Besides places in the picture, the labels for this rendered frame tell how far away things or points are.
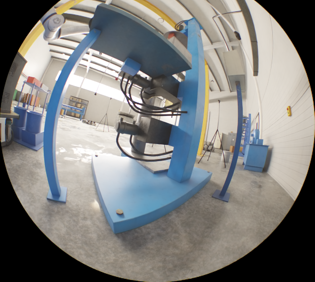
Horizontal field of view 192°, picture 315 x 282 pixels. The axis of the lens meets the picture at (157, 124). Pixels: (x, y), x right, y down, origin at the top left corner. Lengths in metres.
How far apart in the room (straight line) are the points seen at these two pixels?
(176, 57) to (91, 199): 1.07
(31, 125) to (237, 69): 2.28
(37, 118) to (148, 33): 1.39
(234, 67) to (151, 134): 1.07
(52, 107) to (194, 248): 0.90
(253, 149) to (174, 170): 2.15
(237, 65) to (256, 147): 1.95
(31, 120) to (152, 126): 1.42
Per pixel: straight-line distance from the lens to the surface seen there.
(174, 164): 0.84
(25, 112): 1.63
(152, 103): 1.42
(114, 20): 0.65
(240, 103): 1.04
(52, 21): 0.84
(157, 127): 0.76
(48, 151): 0.57
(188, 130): 0.78
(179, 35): 1.99
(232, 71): 1.11
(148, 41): 0.65
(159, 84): 0.83
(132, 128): 0.82
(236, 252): 0.69
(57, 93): 0.53
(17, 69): 1.33
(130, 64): 0.78
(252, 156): 2.63
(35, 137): 1.41
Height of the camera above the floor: 0.50
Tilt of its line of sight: 5 degrees up
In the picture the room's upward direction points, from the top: 12 degrees clockwise
